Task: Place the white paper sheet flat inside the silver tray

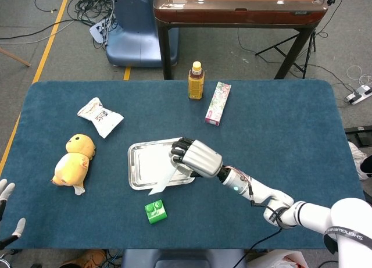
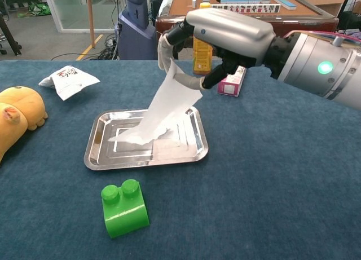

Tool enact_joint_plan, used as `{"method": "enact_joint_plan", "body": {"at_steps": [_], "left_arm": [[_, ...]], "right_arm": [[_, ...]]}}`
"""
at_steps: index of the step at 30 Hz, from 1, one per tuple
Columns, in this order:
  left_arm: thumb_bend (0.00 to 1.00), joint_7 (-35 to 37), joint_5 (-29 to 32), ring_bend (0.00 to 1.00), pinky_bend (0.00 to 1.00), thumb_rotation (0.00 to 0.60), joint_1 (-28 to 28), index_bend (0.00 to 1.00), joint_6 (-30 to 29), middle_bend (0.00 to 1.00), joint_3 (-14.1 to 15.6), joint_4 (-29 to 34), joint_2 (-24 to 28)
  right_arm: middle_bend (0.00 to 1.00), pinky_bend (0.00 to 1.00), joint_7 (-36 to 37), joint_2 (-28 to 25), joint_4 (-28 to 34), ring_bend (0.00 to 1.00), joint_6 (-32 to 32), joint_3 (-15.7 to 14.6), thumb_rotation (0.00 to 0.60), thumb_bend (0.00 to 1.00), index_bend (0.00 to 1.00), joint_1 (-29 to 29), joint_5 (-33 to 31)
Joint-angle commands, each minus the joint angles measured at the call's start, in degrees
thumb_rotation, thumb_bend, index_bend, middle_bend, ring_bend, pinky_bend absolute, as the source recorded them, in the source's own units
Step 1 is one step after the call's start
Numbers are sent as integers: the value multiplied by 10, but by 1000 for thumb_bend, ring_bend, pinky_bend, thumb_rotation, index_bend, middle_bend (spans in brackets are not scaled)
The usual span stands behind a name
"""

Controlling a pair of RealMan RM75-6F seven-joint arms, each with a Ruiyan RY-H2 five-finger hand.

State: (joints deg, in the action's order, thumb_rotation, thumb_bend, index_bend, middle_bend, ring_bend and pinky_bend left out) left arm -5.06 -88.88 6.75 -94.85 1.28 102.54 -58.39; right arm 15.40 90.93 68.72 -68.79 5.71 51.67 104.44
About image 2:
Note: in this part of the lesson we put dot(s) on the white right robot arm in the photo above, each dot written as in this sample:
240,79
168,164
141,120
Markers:
318,65

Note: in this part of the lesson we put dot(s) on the blue table cloth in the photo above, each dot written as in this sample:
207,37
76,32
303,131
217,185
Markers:
282,200

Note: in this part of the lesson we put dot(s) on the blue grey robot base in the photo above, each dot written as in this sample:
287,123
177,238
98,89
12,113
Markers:
135,40

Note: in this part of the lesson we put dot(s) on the silver metal tray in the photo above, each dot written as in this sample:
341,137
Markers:
177,153

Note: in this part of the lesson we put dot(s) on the yellow tea bottle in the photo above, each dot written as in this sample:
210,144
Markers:
201,55

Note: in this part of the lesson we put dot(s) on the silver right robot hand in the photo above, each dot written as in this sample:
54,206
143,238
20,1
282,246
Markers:
231,31

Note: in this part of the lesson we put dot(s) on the black stand leg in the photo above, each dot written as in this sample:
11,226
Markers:
9,34

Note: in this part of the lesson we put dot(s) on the white paper sheet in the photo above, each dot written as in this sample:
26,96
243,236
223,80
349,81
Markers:
166,107

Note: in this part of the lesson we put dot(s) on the wooden pole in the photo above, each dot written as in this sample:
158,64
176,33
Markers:
90,17

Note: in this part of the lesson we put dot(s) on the white snack bag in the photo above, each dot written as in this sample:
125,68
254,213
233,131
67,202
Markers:
70,81

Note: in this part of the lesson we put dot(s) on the brown mahjong table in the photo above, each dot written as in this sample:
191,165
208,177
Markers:
304,20

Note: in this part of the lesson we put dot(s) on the green bag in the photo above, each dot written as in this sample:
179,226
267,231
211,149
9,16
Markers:
39,9

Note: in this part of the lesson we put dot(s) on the pink floral carton box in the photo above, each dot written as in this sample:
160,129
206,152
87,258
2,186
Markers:
229,86

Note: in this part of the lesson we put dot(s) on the yellow plush chick toy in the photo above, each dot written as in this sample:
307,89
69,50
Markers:
17,113

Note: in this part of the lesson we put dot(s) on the green toy building block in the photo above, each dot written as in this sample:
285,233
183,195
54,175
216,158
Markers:
124,215

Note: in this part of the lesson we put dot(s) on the white-faced mahjong tile row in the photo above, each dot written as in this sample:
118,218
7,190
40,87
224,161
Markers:
262,8

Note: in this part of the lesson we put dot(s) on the cardboard box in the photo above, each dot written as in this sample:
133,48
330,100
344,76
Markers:
324,0

